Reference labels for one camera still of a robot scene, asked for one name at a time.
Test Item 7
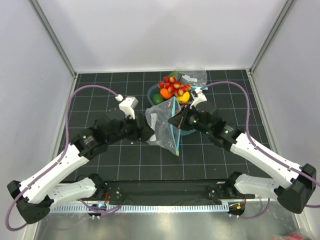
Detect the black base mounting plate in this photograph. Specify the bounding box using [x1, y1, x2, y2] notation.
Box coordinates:
[104, 179, 245, 206]

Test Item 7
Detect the orange fruit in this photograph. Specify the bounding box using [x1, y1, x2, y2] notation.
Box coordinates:
[159, 88, 173, 100]

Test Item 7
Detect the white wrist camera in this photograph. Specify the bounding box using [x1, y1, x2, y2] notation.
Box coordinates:
[115, 94, 139, 119]
[190, 88, 207, 109]

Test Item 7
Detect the red cherry fruit cluster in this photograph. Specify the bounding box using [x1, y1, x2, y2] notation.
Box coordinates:
[158, 76, 192, 97]

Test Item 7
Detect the teal plastic tray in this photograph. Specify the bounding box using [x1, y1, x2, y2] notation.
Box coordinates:
[146, 83, 195, 137]

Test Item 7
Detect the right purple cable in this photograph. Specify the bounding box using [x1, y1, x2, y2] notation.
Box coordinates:
[199, 81, 320, 220]

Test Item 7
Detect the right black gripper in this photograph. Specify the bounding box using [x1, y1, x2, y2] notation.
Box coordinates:
[168, 103, 212, 135]

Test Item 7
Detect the yellow lemon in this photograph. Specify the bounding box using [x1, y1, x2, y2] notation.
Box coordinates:
[176, 91, 190, 105]

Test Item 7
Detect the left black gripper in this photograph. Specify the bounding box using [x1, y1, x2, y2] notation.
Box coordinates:
[107, 112, 155, 145]

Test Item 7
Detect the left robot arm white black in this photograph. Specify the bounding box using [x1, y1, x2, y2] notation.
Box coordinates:
[7, 110, 155, 224]

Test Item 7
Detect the black grid mat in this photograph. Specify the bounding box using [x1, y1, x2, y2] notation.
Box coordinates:
[66, 70, 269, 182]

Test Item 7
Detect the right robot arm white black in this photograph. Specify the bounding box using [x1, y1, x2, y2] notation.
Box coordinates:
[168, 102, 317, 214]

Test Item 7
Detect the green leaf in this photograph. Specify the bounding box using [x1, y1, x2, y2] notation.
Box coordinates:
[168, 70, 185, 78]

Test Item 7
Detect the clear zip top bag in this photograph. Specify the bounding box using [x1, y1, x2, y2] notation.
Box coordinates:
[145, 97, 181, 156]

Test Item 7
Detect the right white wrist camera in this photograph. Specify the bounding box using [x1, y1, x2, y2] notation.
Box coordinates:
[190, 88, 207, 109]

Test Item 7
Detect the green lime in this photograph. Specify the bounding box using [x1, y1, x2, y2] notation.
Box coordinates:
[151, 93, 165, 105]

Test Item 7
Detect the slotted white cable duct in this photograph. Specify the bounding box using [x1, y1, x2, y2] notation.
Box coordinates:
[50, 202, 229, 214]

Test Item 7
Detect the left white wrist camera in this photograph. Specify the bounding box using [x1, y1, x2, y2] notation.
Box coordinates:
[115, 94, 139, 119]

